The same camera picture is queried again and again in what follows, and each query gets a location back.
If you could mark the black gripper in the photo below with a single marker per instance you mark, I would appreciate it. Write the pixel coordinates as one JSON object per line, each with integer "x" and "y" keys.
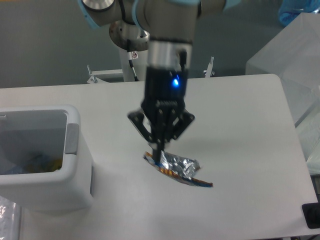
{"x": 164, "y": 89}

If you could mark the blue snack wrapper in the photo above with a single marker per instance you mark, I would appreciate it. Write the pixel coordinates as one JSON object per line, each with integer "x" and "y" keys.
{"x": 181, "y": 169}

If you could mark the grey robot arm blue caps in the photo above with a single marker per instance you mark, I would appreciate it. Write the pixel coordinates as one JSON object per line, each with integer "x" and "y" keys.
{"x": 171, "y": 26}

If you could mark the white trash can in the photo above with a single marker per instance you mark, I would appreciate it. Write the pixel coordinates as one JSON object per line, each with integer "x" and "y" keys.
{"x": 53, "y": 130}

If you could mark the translucent plastic box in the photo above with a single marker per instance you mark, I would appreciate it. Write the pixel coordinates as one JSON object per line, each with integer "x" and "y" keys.
{"x": 294, "y": 56}

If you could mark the blue plastic bag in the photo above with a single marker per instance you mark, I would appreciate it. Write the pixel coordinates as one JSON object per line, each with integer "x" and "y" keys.
{"x": 290, "y": 9}

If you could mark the clear plastic bag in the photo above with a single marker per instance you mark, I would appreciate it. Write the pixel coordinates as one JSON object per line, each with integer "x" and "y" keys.
{"x": 10, "y": 219}

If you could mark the black device at edge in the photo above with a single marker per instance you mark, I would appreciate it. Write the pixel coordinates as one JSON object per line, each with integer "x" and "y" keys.
{"x": 311, "y": 212}

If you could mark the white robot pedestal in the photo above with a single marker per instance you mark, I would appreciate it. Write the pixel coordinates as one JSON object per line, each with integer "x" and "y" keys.
{"x": 132, "y": 43}

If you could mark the white base bracket left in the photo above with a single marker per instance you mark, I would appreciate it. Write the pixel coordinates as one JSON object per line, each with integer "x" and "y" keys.
{"x": 104, "y": 76}

